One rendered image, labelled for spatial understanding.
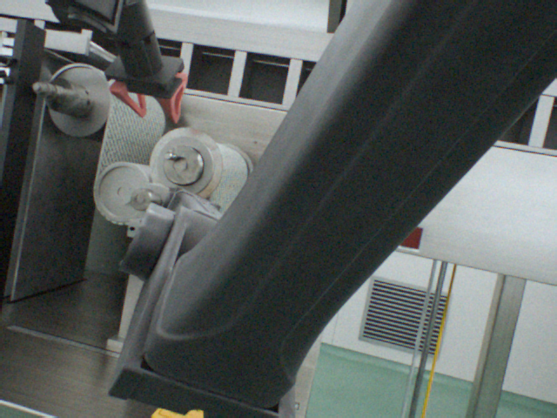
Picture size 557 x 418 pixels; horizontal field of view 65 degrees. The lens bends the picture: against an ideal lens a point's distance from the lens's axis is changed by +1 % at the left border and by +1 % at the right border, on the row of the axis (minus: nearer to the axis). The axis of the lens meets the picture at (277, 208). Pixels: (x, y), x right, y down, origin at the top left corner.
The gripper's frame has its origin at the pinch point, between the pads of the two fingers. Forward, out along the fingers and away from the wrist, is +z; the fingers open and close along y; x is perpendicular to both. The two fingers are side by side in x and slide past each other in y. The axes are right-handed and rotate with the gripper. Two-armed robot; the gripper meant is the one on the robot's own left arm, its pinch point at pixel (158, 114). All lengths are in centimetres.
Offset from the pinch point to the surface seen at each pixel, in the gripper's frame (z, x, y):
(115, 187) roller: 18.0, -3.8, -12.5
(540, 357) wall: 278, 107, 185
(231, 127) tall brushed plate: 31.1, 32.2, -2.4
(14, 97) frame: -0.4, -2.7, -25.6
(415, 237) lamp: 43, 18, 50
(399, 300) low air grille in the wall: 264, 118, 79
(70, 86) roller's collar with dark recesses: 2.8, 6.0, -21.6
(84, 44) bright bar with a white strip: -0.9, 14.2, -22.0
